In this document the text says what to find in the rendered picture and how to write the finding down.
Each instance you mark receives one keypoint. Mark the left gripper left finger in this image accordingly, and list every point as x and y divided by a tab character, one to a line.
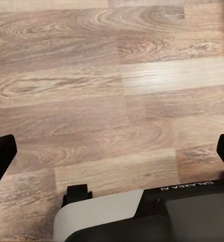
8	150

